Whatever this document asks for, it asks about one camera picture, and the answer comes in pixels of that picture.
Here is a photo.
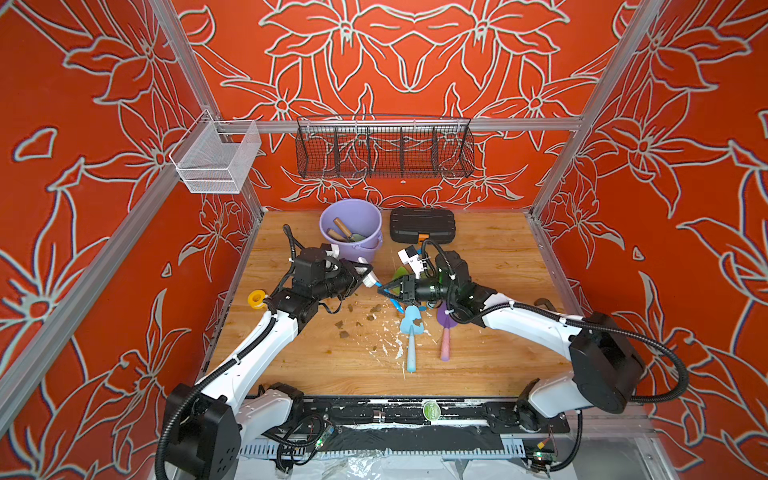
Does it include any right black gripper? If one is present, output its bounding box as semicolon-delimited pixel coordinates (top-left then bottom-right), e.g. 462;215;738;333
382;273;462;304

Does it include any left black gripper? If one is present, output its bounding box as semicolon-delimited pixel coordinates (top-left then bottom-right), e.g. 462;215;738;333
313;259;373;302

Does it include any green trowel wooden handle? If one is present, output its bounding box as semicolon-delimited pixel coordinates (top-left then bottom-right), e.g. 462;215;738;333
392;266;410;281

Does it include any light blue trowel front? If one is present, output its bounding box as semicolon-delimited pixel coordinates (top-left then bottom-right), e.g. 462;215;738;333
400;305;425;373

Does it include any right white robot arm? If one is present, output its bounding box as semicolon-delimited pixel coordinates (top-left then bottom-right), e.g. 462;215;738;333
378;241;690;432

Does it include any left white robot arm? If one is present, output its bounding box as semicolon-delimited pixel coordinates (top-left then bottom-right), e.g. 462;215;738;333
154;245;376;479

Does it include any purple plastic bucket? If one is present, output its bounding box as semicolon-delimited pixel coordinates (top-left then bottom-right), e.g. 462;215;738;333
319;199;383;263

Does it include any black plastic tool case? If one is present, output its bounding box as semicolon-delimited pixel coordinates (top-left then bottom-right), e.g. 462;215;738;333
389;207;456;244

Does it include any yellow tape roll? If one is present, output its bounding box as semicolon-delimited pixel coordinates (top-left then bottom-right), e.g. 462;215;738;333
247;289;268;310

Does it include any green round sticker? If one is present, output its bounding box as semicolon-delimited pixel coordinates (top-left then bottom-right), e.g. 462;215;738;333
422;399;442;422

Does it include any black hex key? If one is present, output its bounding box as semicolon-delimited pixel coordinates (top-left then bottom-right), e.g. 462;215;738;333
534;298;559;314

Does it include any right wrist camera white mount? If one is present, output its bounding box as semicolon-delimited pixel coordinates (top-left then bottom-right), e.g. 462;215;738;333
398;245;425;279

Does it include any purple trowel pink handle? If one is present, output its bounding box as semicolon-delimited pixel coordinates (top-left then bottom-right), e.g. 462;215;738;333
437;304;458;362

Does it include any black wire wall basket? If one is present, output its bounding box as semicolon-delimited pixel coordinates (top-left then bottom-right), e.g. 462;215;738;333
295;113;476;180

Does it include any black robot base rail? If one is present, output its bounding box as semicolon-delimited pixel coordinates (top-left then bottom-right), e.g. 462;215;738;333
276;395;575;457

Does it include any white wire mesh basket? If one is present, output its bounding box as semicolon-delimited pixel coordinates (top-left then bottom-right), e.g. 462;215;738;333
169;109;262;194

